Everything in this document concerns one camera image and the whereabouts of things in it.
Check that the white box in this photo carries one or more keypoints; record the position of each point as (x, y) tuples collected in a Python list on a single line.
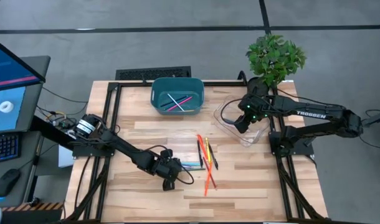
[(64, 155)]

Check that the purple pen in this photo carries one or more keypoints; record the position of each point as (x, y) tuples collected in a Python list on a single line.
[(196, 169)]

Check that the white pencil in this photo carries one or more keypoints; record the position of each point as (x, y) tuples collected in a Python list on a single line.
[(174, 101)]

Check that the grey workstation desk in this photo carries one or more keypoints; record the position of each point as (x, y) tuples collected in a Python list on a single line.
[(31, 102)]

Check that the blue sheet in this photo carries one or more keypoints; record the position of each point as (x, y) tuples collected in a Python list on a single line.
[(12, 121)]

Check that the black support beam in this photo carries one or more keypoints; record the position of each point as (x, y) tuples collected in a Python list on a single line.
[(48, 129)]

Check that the grey stand foot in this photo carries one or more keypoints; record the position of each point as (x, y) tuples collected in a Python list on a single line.
[(377, 119)]

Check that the black pen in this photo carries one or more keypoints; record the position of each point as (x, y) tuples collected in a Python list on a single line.
[(200, 154), (213, 157)]

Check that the orange pencil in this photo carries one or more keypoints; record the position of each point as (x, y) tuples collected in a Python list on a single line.
[(207, 185)]

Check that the green potted plant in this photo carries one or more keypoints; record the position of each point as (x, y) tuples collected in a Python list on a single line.
[(274, 59)]

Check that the pink pencil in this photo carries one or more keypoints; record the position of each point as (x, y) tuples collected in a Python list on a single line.
[(185, 100)]

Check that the yellow pencil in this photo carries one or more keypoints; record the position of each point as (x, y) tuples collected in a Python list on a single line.
[(189, 110)]

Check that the light blue pen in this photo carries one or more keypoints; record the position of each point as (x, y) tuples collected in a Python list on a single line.
[(191, 163)]

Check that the black computer mouse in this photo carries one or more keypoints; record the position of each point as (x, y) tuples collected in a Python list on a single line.
[(7, 183)]

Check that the backlit black keyboard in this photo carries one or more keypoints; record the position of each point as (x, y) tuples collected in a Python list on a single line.
[(4, 147)]

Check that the blue pencil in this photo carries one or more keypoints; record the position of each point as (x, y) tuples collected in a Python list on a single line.
[(177, 103)]

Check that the black pencil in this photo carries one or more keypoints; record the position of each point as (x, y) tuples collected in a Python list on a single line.
[(169, 102)]

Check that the clear plastic container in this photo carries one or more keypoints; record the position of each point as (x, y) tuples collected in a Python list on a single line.
[(258, 137)]

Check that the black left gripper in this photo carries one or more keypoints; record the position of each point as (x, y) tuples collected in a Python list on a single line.
[(165, 169)]

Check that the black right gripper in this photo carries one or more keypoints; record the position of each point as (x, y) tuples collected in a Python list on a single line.
[(250, 111)]

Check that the red pencil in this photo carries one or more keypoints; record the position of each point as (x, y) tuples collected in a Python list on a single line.
[(212, 180)]

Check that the white tape roll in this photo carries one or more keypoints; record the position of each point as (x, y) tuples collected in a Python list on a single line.
[(2, 104)]

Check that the teal plastic bin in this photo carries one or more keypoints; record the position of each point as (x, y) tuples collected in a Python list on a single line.
[(159, 93)]

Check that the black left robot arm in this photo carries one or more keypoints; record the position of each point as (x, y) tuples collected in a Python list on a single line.
[(131, 152)]

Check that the yellow pen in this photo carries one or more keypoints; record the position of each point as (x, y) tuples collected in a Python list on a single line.
[(208, 149)]

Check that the computer monitor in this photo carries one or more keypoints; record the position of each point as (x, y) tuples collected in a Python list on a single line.
[(9, 68)]

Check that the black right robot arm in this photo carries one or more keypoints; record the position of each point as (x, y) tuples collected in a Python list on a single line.
[(317, 113)]

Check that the yellow black hazard strip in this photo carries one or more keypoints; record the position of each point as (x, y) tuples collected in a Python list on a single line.
[(34, 206)]

